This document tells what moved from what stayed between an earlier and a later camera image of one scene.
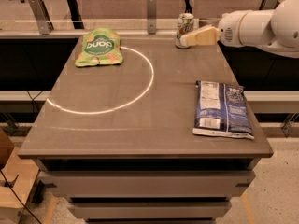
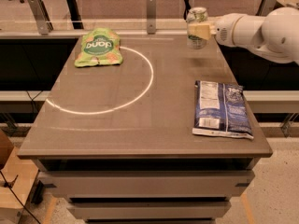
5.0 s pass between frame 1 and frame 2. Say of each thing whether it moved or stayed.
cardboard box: stayed
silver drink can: moved
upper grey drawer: stayed
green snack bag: stayed
